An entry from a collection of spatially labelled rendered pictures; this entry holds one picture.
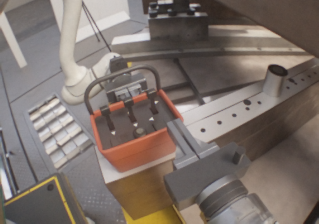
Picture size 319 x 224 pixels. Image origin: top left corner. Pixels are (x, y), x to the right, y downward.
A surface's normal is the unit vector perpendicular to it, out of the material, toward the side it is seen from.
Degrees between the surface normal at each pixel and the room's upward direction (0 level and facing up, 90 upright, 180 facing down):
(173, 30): 90
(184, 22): 90
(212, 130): 0
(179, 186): 0
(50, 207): 0
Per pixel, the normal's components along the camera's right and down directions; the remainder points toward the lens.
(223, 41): 0.00, 0.41
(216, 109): -0.09, -0.73
